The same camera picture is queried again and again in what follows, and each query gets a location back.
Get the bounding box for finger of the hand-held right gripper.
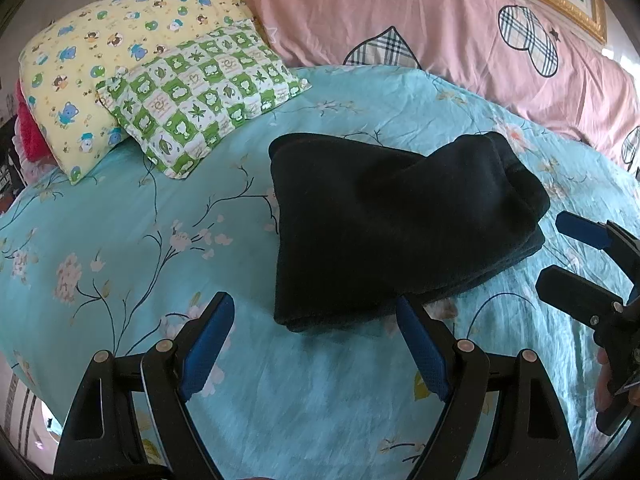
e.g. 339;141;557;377
535;266;627;330
555;211;640;271

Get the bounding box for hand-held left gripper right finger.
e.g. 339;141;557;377
395;296;579;480

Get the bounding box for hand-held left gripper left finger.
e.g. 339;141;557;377
52;291;236;480

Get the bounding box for black pants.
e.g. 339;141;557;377
269;131;551;334

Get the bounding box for person's right hand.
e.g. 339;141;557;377
594;347;619;414

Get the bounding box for blue floral bedsheet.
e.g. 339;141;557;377
0;65;640;480

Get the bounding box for striped floor rug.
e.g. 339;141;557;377
0;360;56;461

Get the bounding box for green checkered pillow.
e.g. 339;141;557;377
96;19;312;180

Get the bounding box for pink quilt with plaid hearts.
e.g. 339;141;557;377
215;0;640;181

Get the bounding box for red fluffy cloth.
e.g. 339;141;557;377
12;80;57;166

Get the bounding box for yellow animal print pillow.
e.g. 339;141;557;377
19;0;253;186

